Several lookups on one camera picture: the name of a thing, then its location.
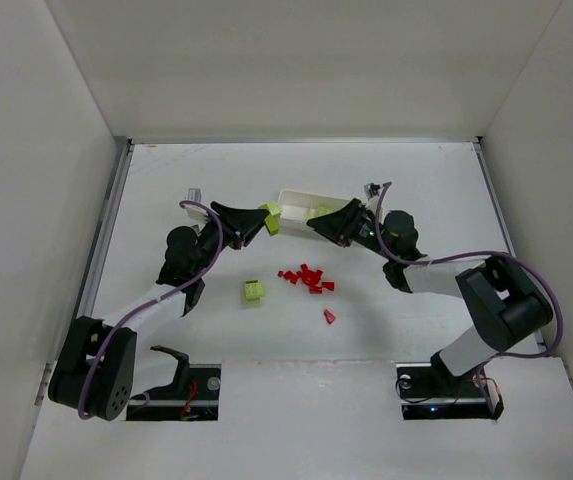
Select large lime lego stack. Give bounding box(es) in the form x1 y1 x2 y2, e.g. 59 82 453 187
260 201 282 236

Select lime small lego piece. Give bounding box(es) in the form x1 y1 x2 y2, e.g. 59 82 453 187
306 206 335 220

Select small lime lego stack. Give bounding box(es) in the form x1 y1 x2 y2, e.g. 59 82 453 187
242 280 266 304

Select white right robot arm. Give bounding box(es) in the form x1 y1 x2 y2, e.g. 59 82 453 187
306 199 553 384

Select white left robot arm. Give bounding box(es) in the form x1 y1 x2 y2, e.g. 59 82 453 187
47 200 271 421

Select white three-compartment tray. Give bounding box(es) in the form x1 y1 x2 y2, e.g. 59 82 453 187
277 189 350 237

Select red lego pile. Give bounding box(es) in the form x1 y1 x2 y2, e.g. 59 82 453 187
277 263 336 295

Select lone red lego piece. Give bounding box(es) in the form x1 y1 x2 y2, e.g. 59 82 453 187
323 309 336 325

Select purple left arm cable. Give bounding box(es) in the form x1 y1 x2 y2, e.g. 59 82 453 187
76 199 225 419

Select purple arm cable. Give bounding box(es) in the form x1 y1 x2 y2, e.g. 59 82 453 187
76 199 225 419
373 180 561 359

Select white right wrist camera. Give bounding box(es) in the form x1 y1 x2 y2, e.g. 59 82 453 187
364 182 382 205

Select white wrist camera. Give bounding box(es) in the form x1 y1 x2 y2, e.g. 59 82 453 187
364 182 382 205
185 188 209 224

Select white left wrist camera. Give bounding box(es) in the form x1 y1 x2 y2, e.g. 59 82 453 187
185 188 209 224

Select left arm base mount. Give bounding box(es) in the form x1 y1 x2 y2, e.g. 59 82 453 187
125 345 222 422

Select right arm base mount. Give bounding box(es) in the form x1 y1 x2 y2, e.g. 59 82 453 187
395 363 505 421

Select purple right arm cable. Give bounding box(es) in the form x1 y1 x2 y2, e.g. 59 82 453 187
373 180 561 359

